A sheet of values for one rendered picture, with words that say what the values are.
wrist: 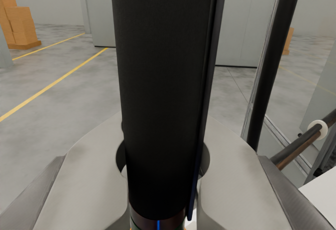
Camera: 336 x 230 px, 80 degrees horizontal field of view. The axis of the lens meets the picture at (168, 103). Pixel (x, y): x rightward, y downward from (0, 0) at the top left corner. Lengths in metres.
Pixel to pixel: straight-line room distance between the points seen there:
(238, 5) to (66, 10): 10.41
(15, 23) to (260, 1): 7.18
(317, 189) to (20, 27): 8.19
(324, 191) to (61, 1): 13.83
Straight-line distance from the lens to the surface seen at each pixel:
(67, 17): 13.92
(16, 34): 8.38
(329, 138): 0.83
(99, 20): 7.64
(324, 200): 0.62
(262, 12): 5.85
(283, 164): 0.29
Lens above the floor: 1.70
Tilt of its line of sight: 28 degrees down
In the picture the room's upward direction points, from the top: 2 degrees clockwise
